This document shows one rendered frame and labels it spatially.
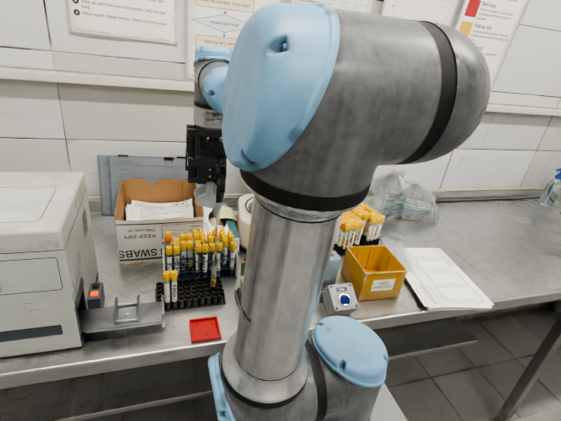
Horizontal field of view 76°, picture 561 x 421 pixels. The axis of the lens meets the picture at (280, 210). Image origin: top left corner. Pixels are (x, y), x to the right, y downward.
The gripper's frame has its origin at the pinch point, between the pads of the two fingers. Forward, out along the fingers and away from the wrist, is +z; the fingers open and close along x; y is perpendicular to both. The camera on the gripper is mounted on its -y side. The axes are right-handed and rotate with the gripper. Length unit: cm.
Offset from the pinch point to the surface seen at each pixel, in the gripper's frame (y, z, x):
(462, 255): -92, 26, -7
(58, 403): 49, 87, -21
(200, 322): 4.4, 25.8, 10.0
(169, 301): 11.5, 23.3, 3.8
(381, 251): -52, 18, -2
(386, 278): -46, 18, 10
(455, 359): -141, 113, -23
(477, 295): -77, 24, 15
